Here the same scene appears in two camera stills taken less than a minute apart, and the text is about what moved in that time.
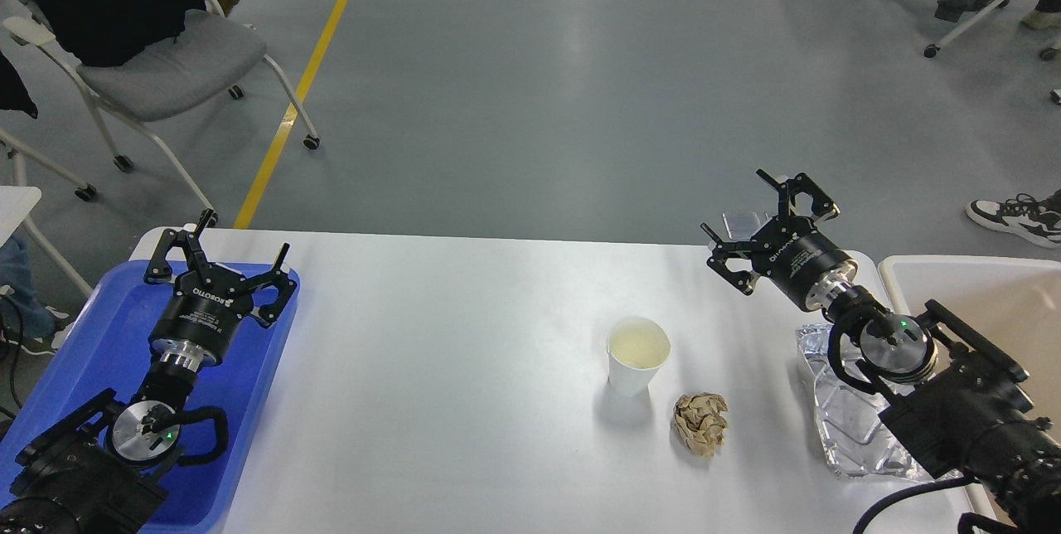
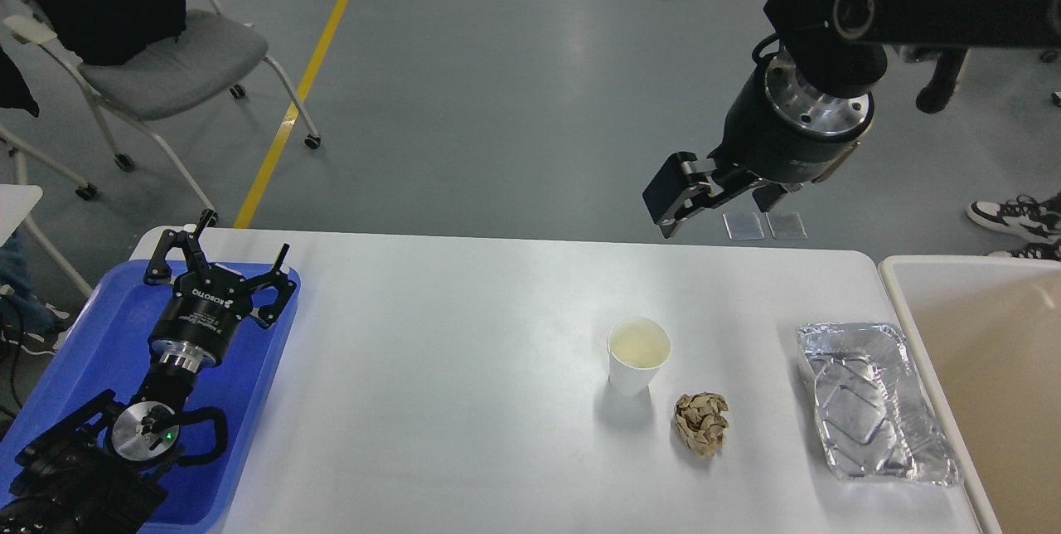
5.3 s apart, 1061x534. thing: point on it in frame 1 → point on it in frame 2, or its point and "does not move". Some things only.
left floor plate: [743, 225] does not move
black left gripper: [197, 326] does not move
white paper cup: [637, 349] does not move
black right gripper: [797, 259] → [782, 130]
